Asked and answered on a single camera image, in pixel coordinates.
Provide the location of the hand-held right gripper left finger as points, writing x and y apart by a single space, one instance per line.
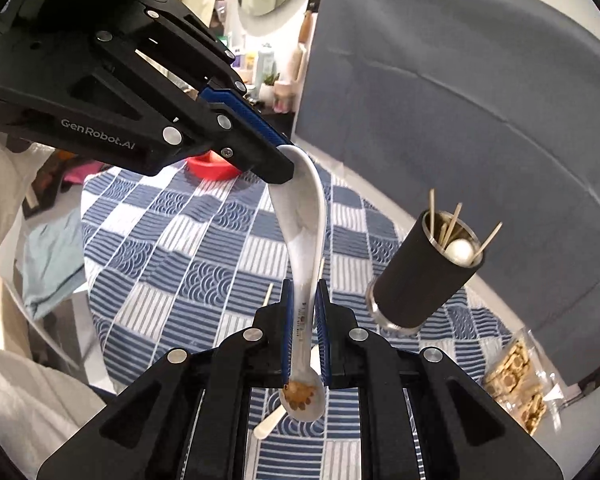
287 332

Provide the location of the blue patterned tablecloth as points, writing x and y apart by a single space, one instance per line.
180 260

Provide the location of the person's white garment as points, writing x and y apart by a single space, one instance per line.
25 395

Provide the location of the wooden chopstick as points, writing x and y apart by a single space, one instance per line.
433 210
268 295
490 237
322 270
455 220

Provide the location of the light blue towel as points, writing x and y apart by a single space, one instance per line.
50 265

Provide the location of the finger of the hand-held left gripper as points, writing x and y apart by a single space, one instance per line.
260 157
230 97

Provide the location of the black cylindrical utensil holder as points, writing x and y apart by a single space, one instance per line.
420 280

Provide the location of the small potted plant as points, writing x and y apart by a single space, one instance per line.
269 87

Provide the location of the clear bag of snacks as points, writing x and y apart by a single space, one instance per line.
517 375

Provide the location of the white ceramic spoon gold print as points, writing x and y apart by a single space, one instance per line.
305 220

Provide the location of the tan wooden bottle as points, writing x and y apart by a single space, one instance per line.
305 35

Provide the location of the pink container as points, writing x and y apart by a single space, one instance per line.
283 96

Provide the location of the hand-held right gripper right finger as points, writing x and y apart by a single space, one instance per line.
324 332

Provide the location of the white spray bottle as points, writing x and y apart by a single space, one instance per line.
266 62

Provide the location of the red bowl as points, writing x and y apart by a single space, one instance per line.
210 167

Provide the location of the grey backdrop board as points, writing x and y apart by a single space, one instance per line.
455 110

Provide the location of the pink cloth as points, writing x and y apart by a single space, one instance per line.
80 172

